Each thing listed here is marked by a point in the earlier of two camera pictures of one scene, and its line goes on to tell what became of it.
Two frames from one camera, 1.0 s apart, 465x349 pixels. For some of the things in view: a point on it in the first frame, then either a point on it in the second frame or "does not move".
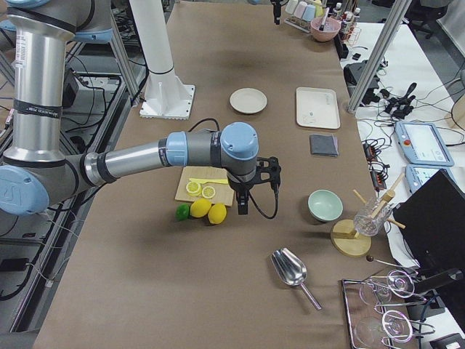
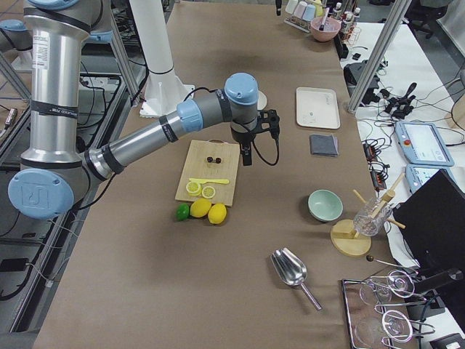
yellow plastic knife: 218,181 does not move
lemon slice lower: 208,192 does not move
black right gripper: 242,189 to 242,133
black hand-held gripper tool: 399,107 does not move
